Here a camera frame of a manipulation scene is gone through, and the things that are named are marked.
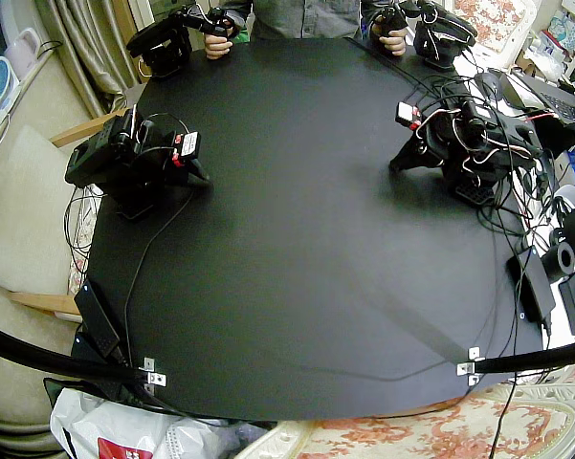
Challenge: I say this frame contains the white carved floral chair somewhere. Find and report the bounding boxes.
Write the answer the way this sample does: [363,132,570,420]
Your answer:
[452,0,542,55]

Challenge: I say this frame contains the long curved black pole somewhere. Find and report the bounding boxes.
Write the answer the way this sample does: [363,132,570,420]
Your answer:
[0,318,147,383]

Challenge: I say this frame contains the short curved black pole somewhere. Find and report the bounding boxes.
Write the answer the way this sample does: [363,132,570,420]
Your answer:
[472,338,575,375]

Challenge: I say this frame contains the thin black table cable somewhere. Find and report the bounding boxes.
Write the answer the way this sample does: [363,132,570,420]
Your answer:
[286,229,527,383]

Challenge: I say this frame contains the thin black hanging cables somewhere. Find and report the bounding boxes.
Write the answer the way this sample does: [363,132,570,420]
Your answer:
[63,184,104,272]

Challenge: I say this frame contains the black laptop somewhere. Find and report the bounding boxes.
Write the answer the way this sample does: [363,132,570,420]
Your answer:
[499,71,575,141]

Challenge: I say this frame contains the person right hand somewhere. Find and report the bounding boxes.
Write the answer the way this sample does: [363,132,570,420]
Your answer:
[203,32,236,61]

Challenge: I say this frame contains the beige curtain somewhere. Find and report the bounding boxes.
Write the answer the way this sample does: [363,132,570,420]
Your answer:
[36,0,147,119]

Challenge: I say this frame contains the wooden chair beige cushion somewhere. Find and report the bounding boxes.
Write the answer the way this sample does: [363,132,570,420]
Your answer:
[0,108,131,317]

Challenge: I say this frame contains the white red servo cable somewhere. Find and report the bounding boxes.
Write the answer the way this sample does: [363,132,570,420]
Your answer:
[460,137,514,184]

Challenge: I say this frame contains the black power adapter box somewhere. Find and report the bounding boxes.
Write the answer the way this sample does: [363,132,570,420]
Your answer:
[506,247,557,324]
[72,278,122,356]

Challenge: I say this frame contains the white pink humidifier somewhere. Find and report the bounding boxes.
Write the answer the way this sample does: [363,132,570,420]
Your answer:
[3,27,42,80]

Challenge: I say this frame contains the white plastic bag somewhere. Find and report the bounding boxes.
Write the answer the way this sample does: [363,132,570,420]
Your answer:
[49,385,274,459]

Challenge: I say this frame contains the person grey shirt torso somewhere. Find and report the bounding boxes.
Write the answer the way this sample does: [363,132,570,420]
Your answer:
[219,0,365,42]

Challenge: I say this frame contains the black leader arm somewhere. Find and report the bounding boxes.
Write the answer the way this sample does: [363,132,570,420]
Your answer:
[125,8,238,79]
[370,0,480,73]

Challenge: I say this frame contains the black computer mouse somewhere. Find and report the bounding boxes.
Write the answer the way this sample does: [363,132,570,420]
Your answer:
[475,71,504,98]

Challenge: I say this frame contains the person left hand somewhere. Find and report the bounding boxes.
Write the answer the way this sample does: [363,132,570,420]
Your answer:
[371,23,409,57]

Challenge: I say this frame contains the metal pole bracket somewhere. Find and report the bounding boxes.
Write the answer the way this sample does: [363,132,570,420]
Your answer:
[142,357,167,394]
[455,347,485,386]

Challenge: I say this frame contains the floral rug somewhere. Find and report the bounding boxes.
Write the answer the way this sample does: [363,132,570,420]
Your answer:
[241,377,575,459]

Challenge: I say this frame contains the black tape roll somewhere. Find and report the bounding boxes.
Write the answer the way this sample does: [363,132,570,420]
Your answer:
[541,240,575,284]

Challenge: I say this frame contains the long black arm cable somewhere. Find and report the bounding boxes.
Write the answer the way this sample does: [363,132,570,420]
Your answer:
[122,186,195,370]

